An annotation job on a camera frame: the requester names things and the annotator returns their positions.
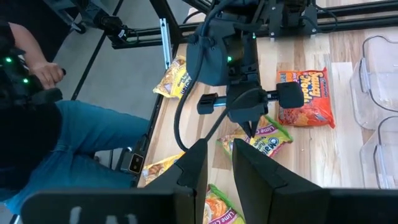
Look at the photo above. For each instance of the red Saucy Noods pack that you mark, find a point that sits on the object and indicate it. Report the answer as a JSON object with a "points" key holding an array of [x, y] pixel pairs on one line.
{"points": [[317, 112]]}

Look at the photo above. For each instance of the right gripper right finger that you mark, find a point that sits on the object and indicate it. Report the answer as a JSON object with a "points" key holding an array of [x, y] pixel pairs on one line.
{"points": [[311, 205]]}

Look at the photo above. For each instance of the black aluminium table frame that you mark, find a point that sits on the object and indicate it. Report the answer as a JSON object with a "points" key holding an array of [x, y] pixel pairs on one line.
{"points": [[163, 12]]}

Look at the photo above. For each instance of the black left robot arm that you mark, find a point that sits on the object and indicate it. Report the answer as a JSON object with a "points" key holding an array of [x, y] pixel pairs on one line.
{"points": [[211, 46]]}

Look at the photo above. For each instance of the small table camera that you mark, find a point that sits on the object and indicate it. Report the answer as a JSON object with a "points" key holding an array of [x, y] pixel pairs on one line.
{"points": [[136, 164]]}

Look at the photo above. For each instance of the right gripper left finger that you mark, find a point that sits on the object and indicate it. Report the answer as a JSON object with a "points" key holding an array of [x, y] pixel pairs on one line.
{"points": [[124, 205]]}

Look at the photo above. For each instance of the person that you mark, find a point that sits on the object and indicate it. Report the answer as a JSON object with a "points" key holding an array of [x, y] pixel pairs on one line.
{"points": [[77, 140]]}

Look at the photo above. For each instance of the yellow creamy chicken ramen pack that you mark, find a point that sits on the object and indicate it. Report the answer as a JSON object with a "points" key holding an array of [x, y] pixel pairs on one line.
{"points": [[171, 81], [158, 168]]}

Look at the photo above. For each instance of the clear plastic bin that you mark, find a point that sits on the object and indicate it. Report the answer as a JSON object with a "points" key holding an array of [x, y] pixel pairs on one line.
{"points": [[385, 155], [379, 77]]}

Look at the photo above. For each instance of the green lime chili ramen pack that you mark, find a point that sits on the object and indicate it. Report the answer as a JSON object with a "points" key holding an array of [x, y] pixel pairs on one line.
{"points": [[220, 208], [273, 138]]}

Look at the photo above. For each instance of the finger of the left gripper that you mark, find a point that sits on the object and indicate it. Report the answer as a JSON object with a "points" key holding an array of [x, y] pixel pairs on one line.
{"points": [[254, 126], [246, 127]]}

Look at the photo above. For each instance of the silver aluminium bracket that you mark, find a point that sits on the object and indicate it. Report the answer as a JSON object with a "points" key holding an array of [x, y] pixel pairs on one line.
{"points": [[166, 40]]}

